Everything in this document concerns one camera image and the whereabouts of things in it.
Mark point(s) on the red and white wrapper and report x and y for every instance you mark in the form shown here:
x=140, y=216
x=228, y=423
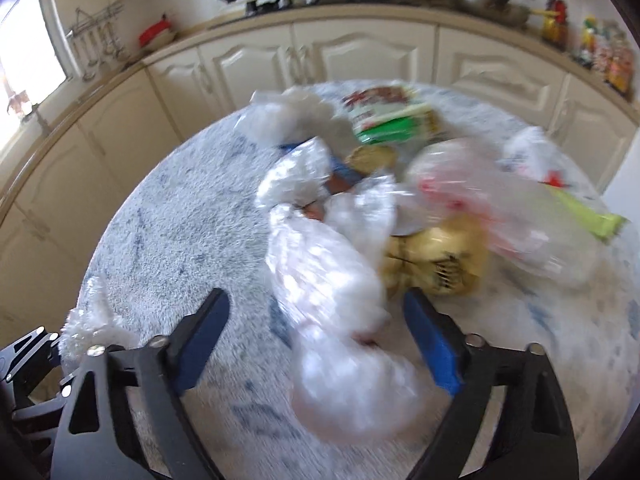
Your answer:
x=530, y=152

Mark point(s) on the window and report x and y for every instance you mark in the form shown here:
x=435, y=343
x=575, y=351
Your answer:
x=25, y=50

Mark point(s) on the small crumpled white plastic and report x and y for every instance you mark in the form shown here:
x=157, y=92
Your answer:
x=85, y=330

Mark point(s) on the yellow snack package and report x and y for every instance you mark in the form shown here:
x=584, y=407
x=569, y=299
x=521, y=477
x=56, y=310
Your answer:
x=440, y=255

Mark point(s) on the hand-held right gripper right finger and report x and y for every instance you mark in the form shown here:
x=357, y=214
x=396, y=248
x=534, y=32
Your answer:
x=432, y=345

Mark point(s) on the metal pan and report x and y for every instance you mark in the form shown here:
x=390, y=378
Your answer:
x=515, y=15

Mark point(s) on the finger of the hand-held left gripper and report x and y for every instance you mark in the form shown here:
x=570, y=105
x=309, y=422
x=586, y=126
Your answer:
x=30, y=355
x=35, y=412

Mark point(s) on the red and yellow bottle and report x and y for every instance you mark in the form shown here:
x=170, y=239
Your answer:
x=555, y=30

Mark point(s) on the beige kitchen countertop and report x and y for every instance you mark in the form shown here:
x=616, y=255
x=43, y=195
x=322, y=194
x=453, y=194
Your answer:
x=375, y=17

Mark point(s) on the red bowl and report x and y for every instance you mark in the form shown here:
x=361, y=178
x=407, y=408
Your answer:
x=155, y=32

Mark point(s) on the clear bag with red print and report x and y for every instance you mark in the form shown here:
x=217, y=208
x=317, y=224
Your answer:
x=500, y=200

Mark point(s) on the round yellow lid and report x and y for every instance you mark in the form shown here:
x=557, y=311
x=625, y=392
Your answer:
x=372, y=157

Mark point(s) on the metal utensil rack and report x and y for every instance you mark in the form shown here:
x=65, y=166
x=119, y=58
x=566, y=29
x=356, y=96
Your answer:
x=95, y=40

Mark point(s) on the green snack package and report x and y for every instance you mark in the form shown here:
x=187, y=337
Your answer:
x=390, y=125

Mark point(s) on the white plastic bag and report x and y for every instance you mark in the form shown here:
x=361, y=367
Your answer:
x=285, y=110

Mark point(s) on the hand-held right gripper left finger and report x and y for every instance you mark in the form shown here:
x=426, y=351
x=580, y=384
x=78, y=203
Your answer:
x=200, y=350

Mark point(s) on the grey mottled tablecloth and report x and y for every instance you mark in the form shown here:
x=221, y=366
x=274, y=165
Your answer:
x=165, y=240

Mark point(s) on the large clear plastic bag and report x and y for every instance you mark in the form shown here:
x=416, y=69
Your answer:
x=325, y=280

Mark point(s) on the light green wrapper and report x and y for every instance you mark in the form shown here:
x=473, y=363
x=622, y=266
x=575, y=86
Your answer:
x=595, y=220

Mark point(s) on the crumpled clear plastic bag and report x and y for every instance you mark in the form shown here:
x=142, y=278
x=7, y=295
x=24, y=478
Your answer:
x=295, y=175
x=365, y=205

